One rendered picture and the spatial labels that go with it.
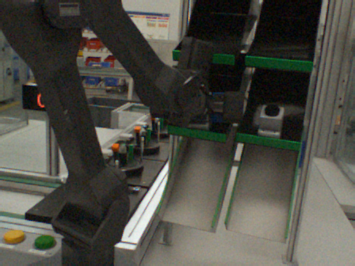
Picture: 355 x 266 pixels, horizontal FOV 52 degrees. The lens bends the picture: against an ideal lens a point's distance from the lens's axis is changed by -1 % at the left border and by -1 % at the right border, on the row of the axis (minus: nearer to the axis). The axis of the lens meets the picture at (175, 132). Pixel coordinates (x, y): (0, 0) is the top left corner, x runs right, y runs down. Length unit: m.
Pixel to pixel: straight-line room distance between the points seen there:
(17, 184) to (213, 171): 0.61
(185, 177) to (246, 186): 0.15
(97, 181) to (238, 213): 0.46
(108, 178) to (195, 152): 0.46
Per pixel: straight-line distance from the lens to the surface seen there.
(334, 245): 1.17
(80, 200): 0.50
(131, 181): 1.11
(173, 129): 0.79
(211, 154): 0.91
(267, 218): 0.85
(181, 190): 0.88
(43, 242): 0.82
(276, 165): 0.91
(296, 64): 0.75
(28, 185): 1.18
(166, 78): 0.54
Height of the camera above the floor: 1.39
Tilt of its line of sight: 14 degrees down
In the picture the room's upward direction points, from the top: 4 degrees clockwise
